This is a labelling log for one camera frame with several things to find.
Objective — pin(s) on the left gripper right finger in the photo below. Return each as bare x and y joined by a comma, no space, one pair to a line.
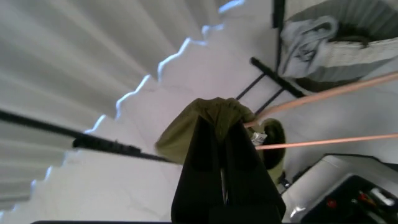
248,183

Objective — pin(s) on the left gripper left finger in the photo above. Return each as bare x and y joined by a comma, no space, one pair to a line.
199,180

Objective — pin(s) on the green long-sleeved shirt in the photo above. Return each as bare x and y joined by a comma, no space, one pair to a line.
217,112

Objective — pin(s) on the pink clothes hanger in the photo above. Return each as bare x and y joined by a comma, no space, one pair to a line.
326,95

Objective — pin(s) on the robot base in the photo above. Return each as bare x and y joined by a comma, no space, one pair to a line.
342,186

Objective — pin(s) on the black clothes rack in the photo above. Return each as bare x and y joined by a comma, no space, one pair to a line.
105,146

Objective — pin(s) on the white laundry basket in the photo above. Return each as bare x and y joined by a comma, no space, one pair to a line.
354,53

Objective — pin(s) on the pale grey shorts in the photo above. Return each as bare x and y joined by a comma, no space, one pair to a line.
301,43

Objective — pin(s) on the white curtain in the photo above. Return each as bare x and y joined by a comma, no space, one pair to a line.
77,56

